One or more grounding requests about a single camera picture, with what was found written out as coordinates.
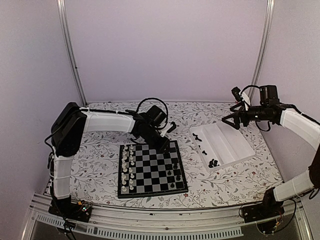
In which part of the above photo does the black chess pieces pile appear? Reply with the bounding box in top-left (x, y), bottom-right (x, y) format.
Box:
top-left (208, 158), bottom-right (220, 168)

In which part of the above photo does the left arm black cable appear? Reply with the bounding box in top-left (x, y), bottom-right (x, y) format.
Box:
top-left (136, 97), bottom-right (169, 126)

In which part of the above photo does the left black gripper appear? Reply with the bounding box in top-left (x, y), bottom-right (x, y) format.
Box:
top-left (140, 126), bottom-right (172, 154)

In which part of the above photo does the right aluminium frame post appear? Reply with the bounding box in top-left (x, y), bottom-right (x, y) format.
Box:
top-left (246, 0), bottom-right (276, 101)

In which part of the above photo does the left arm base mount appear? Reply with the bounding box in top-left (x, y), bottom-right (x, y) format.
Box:
top-left (48, 197), bottom-right (92, 223)

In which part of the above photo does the black and grey chessboard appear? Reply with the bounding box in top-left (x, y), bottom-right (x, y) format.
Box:
top-left (117, 140), bottom-right (189, 199)

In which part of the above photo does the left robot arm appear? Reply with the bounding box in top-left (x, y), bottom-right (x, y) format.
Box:
top-left (48, 102), bottom-right (177, 217)

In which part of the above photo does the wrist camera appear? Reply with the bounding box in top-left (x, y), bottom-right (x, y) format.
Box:
top-left (159, 121), bottom-right (177, 137)
top-left (231, 86), bottom-right (251, 112)

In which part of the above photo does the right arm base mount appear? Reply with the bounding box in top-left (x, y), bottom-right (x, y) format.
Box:
top-left (238, 201), bottom-right (285, 235)

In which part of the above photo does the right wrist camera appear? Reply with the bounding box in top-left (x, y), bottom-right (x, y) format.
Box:
top-left (231, 86), bottom-right (251, 112)

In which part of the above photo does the white plastic piece tray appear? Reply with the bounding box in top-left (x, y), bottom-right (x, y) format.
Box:
top-left (189, 122), bottom-right (256, 173)

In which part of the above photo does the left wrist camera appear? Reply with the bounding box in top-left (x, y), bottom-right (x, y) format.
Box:
top-left (159, 121), bottom-right (177, 137)

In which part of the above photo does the aluminium front rail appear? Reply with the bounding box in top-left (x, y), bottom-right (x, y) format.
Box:
top-left (21, 194), bottom-right (315, 240)

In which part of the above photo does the white rook piece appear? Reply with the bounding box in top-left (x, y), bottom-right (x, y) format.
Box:
top-left (122, 147), bottom-right (128, 154)

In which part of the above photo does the floral patterned table mat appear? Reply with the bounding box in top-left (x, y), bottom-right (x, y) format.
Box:
top-left (48, 101), bottom-right (288, 210)

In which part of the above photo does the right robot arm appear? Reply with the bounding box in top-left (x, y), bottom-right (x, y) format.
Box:
top-left (222, 85), bottom-right (320, 218)

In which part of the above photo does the aluminium frame post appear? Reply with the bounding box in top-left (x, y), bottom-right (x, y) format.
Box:
top-left (246, 0), bottom-right (276, 101)
top-left (56, 0), bottom-right (88, 106)

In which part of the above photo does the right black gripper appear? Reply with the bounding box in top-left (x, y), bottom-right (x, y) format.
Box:
top-left (222, 101), bottom-right (269, 130)

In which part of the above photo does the left aluminium frame post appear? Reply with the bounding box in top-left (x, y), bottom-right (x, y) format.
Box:
top-left (56, 0), bottom-right (88, 106)

